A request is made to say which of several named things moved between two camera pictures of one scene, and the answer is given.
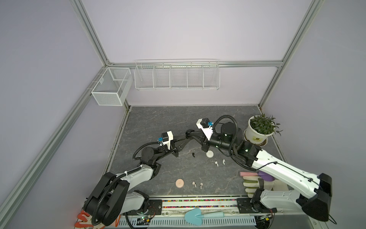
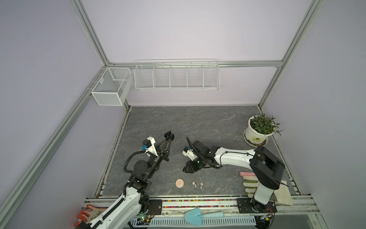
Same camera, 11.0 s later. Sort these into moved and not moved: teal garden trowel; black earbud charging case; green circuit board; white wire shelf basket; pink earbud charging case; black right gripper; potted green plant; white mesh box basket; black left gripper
Moved: black left gripper; black earbud charging case; black right gripper
Not moved: green circuit board; white mesh box basket; potted green plant; teal garden trowel; pink earbud charging case; white wire shelf basket
